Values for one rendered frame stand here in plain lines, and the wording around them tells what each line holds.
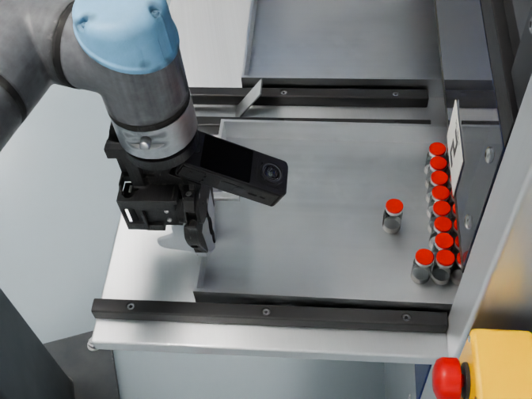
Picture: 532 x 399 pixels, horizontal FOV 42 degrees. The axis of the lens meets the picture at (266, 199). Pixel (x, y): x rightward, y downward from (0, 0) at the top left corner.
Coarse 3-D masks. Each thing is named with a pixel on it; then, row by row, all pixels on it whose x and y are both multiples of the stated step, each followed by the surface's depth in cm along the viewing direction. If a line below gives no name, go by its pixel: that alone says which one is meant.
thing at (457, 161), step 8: (456, 104) 75; (456, 112) 74; (456, 120) 74; (456, 128) 74; (448, 136) 79; (448, 144) 78; (448, 152) 78; (456, 152) 73; (456, 160) 73; (456, 168) 73; (456, 176) 73; (456, 184) 73
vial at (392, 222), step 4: (384, 212) 83; (388, 212) 82; (400, 212) 82; (388, 216) 83; (392, 216) 83; (396, 216) 83; (400, 216) 83; (384, 220) 84; (388, 220) 83; (392, 220) 83; (396, 220) 83; (400, 220) 83; (384, 224) 85; (388, 224) 84; (392, 224) 84; (396, 224) 84; (400, 224) 84; (384, 228) 85; (388, 228) 84; (392, 228) 84; (396, 228) 84; (388, 232) 85; (392, 232) 85; (396, 232) 85
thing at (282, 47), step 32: (256, 0) 112; (288, 0) 112; (320, 0) 112; (352, 0) 111; (384, 0) 111; (416, 0) 110; (256, 32) 108; (288, 32) 108; (320, 32) 107; (352, 32) 107; (384, 32) 106; (416, 32) 106; (256, 64) 104; (288, 64) 104; (320, 64) 103; (352, 64) 103; (384, 64) 102; (416, 64) 102
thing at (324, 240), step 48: (240, 144) 95; (288, 144) 95; (336, 144) 94; (384, 144) 94; (288, 192) 90; (336, 192) 89; (384, 192) 89; (240, 240) 86; (288, 240) 86; (336, 240) 85; (384, 240) 85; (240, 288) 82; (288, 288) 82; (336, 288) 81; (384, 288) 81; (432, 288) 81
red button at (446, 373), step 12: (444, 360) 62; (456, 360) 62; (432, 372) 63; (444, 372) 61; (456, 372) 61; (432, 384) 63; (444, 384) 61; (456, 384) 61; (444, 396) 61; (456, 396) 61
